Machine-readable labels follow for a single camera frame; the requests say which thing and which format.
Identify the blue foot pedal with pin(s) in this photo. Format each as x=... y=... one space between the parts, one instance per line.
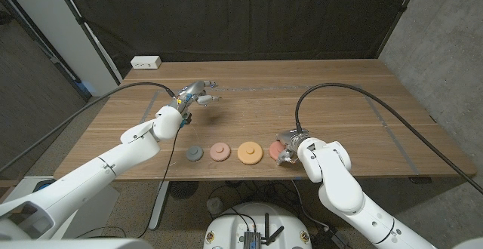
x=45 y=185

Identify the grey round floor object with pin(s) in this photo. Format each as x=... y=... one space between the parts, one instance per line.
x=215 y=205

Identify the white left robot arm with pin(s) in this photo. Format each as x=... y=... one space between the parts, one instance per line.
x=94 y=173

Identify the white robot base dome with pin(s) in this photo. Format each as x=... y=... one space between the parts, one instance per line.
x=230 y=226

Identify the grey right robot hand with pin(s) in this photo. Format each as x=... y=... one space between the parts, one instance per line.
x=294 y=137

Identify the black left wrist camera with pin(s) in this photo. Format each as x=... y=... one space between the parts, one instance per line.
x=186 y=118

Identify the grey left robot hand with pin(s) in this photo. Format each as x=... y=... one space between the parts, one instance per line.
x=192 y=90

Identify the white table leg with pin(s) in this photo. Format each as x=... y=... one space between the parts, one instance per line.
x=158 y=203

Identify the radio box with black antennas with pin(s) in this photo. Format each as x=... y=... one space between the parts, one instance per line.
x=252 y=238

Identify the black backdrop stand pole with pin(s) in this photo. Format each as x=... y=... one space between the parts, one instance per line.
x=87 y=34
x=400 y=15

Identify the white power strip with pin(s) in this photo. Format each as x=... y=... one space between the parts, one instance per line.
x=145 y=62

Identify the black backdrop curtain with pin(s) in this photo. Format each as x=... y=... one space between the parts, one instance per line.
x=241 y=15

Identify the black round floor fan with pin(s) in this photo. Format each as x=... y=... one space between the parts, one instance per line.
x=183 y=189

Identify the black power adapter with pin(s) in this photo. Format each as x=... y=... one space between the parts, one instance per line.
x=326 y=238

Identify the white robot torso edge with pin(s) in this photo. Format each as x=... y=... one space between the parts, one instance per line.
x=75 y=244

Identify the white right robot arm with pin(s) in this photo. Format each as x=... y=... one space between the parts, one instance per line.
x=339 y=188

